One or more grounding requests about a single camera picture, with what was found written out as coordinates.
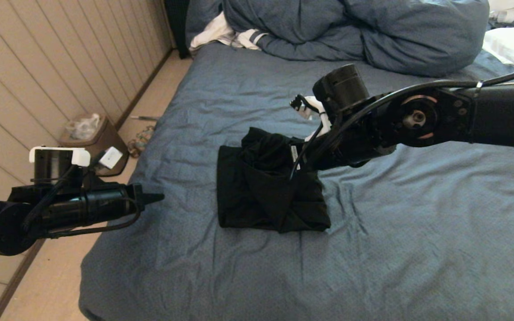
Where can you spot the bronze trash bin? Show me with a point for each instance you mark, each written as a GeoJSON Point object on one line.
{"type": "Point", "coordinates": [105, 140]}

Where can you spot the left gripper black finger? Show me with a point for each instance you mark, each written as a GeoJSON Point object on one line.
{"type": "Point", "coordinates": [152, 197]}

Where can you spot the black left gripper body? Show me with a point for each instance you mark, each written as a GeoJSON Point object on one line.
{"type": "Point", "coordinates": [92, 207]}

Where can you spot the green patterned slippers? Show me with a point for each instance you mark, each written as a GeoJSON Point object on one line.
{"type": "Point", "coordinates": [141, 141]}

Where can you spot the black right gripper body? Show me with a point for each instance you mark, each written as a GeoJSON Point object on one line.
{"type": "Point", "coordinates": [346, 149]}

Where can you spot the black printed t-shirt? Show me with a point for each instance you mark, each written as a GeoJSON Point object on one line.
{"type": "Point", "coordinates": [275, 196]}

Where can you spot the blue bed sheet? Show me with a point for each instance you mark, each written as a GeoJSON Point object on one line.
{"type": "Point", "coordinates": [417, 223]}

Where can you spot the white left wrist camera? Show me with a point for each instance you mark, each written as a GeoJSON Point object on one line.
{"type": "Point", "coordinates": [110, 157]}

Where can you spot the black bedside furniture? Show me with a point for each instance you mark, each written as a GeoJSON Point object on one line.
{"type": "Point", "coordinates": [177, 26]}

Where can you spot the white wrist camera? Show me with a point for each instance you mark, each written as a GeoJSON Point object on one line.
{"type": "Point", "coordinates": [315, 109]}
{"type": "Point", "coordinates": [110, 157]}

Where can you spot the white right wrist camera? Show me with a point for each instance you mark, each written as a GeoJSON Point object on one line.
{"type": "Point", "coordinates": [315, 109]}

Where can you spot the crumpled blue duvet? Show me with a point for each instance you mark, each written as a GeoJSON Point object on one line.
{"type": "Point", "coordinates": [395, 35]}

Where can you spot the black left camera bracket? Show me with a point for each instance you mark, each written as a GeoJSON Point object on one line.
{"type": "Point", "coordinates": [94, 171]}

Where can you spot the white striped garment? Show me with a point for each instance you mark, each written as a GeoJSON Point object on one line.
{"type": "Point", "coordinates": [214, 33]}

